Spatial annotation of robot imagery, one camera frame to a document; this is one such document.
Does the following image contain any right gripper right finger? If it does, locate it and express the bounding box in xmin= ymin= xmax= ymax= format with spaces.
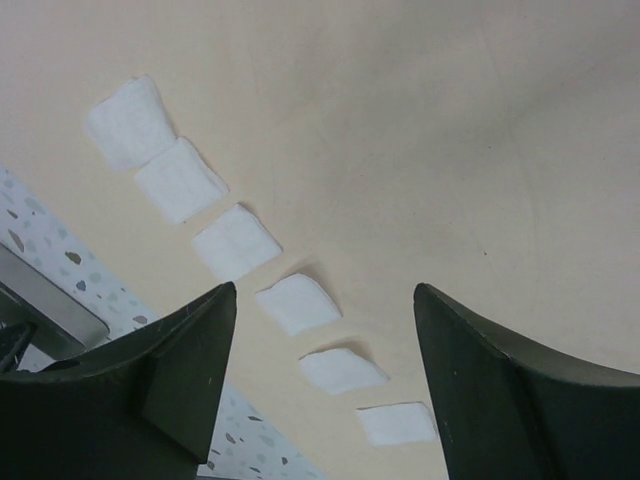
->
xmin=414 ymin=283 xmax=639 ymax=479

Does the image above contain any white gauze pad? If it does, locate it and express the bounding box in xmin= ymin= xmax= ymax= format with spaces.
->
xmin=299 ymin=348 xmax=389 ymax=396
xmin=255 ymin=273 xmax=342 ymax=336
xmin=84 ymin=75 xmax=176 ymax=171
xmin=134 ymin=137 xmax=229 ymax=225
xmin=356 ymin=402 xmax=436 ymax=447
xmin=192 ymin=204 xmax=283 ymax=282

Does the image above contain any beige surgical drape cloth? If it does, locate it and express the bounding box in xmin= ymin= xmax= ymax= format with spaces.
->
xmin=1 ymin=1 xmax=639 ymax=479

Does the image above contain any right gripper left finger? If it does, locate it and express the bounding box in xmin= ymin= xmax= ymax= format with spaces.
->
xmin=1 ymin=282 xmax=237 ymax=479

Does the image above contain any metal instrument tray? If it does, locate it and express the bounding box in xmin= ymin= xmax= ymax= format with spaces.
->
xmin=1 ymin=247 xmax=110 ymax=371

